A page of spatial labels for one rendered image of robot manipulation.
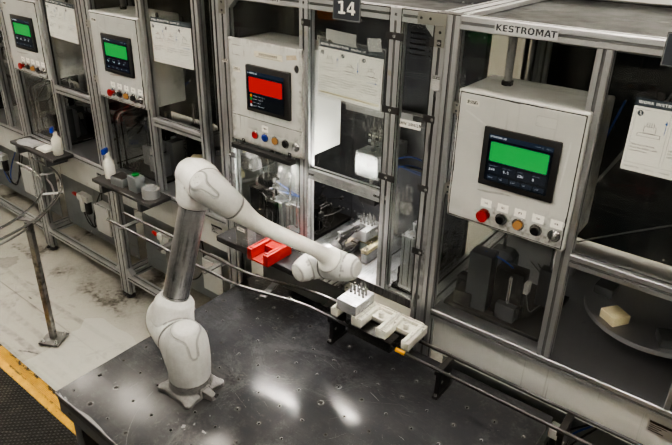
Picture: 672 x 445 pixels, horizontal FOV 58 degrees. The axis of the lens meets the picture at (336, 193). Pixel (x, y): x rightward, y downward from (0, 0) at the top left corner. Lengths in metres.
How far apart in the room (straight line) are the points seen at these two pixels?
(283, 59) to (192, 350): 1.17
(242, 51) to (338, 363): 1.35
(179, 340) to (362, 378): 0.72
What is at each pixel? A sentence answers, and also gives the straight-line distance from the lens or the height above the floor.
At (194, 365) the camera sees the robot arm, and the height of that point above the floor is 0.84.
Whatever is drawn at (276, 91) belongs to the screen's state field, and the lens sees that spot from 2.50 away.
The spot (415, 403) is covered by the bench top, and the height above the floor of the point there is 0.68.
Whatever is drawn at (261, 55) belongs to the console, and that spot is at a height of 1.78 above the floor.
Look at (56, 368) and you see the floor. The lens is 3.79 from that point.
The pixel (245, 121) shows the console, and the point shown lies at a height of 1.47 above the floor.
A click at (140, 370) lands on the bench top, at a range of 2.56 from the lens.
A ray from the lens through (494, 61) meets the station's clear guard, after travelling 2.01.
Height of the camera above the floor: 2.31
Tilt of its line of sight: 25 degrees down
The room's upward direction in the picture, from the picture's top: 1 degrees clockwise
